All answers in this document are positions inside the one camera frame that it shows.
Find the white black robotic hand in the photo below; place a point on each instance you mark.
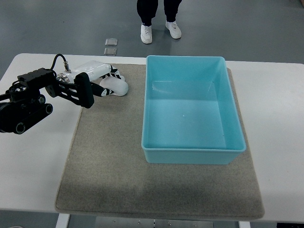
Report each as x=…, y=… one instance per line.
x=95, y=70

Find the white bunny toy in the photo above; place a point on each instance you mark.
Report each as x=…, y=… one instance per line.
x=114, y=86

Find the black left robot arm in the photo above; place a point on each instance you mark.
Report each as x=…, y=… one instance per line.
x=22, y=106

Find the blue plastic box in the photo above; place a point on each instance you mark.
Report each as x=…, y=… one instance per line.
x=190, y=113

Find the lower floor socket plate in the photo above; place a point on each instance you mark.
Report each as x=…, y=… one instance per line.
x=110, y=51

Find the floor socket plate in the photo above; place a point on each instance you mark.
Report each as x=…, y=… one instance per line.
x=111, y=42
x=110, y=51

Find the upper floor socket plate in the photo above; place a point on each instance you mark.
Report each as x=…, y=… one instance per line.
x=111, y=42

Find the left white sneaker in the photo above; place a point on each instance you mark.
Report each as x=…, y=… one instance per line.
x=146, y=34

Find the white sneaker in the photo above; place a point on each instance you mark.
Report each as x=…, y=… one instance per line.
x=173, y=29
x=146, y=34

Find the right white sneaker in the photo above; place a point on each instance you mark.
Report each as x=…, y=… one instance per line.
x=173, y=29

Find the beige felt mat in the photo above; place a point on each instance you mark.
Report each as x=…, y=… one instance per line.
x=106, y=172

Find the grey metal table crossbar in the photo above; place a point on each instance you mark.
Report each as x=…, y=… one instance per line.
x=112, y=222

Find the white table leg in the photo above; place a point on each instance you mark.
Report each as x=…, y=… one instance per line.
x=62, y=220

